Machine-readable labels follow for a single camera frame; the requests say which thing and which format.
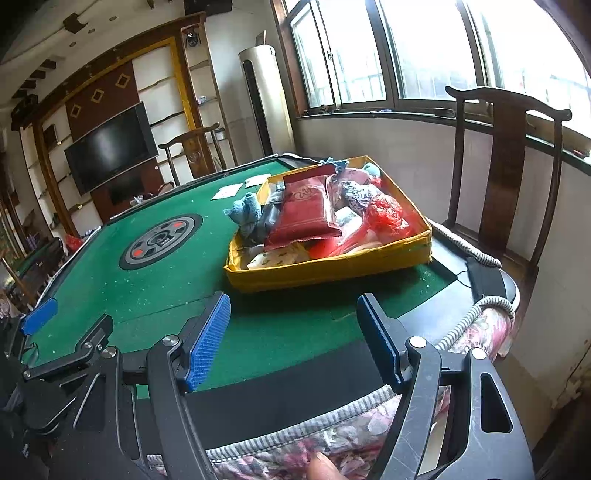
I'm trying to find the black flat television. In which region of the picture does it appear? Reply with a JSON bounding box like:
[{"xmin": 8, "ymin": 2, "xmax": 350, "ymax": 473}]
[{"xmin": 64, "ymin": 102, "xmax": 160, "ymax": 197}]

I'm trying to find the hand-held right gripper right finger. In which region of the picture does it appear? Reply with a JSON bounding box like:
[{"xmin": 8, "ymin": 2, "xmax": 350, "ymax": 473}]
[{"xmin": 356, "ymin": 293, "xmax": 536, "ymax": 480}]

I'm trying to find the floral quilt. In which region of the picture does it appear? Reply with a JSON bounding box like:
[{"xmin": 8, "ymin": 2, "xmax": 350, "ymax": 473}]
[{"xmin": 148, "ymin": 226, "xmax": 518, "ymax": 480}]

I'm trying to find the light blue cloth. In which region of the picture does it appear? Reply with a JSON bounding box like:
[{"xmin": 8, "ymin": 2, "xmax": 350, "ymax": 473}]
[{"xmin": 224, "ymin": 191, "xmax": 265, "ymax": 237}]

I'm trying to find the round grey table centre panel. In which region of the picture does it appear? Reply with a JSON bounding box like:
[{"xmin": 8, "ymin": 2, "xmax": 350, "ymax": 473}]
[{"xmin": 119, "ymin": 213, "xmax": 204, "ymax": 271}]

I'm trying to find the person's right hand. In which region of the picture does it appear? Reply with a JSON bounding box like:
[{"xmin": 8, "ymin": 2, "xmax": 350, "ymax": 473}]
[{"xmin": 307, "ymin": 451, "xmax": 352, "ymax": 480}]

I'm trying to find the large window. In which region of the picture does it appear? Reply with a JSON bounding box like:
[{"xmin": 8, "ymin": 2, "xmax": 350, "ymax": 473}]
[{"xmin": 272, "ymin": 0, "xmax": 591, "ymax": 121}]

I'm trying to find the blue white packet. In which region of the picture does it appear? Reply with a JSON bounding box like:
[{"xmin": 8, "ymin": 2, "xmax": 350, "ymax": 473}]
[{"xmin": 342, "ymin": 180, "xmax": 384, "ymax": 213}]

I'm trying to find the dark red towel pack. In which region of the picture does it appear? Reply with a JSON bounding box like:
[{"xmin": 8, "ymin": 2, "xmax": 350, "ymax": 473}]
[{"xmin": 265, "ymin": 174, "xmax": 343, "ymax": 247}]

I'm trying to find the yellow cardboard box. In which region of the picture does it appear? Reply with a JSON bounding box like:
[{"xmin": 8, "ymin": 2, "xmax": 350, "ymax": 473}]
[{"xmin": 224, "ymin": 155, "xmax": 433, "ymax": 292}]

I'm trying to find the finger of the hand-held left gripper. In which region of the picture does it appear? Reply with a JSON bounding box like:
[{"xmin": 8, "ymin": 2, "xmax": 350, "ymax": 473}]
[
  {"xmin": 21, "ymin": 298, "xmax": 58, "ymax": 336},
  {"xmin": 22, "ymin": 314, "xmax": 115, "ymax": 379}
]

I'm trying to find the white patterned tissue pack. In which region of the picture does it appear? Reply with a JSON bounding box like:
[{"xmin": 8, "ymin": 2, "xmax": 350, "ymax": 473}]
[{"xmin": 247, "ymin": 242, "xmax": 311, "ymax": 271}]

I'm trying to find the dark wooden chair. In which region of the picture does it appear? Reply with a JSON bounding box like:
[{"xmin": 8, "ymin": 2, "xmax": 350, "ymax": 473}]
[
  {"xmin": 443, "ymin": 85, "xmax": 573, "ymax": 278},
  {"xmin": 158, "ymin": 122, "xmax": 229, "ymax": 185}
]

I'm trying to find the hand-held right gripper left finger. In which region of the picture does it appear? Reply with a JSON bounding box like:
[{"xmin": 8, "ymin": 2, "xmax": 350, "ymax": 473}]
[{"xmin": 48, "ymin": 292, "xmax": 232, "ymax": 480}]

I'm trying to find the white standing air conditioner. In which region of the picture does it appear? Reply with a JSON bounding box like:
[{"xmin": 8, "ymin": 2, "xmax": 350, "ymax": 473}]
[{"xmin": 238, "ymin": 45, "xmax": 296, "ymax": 158}]

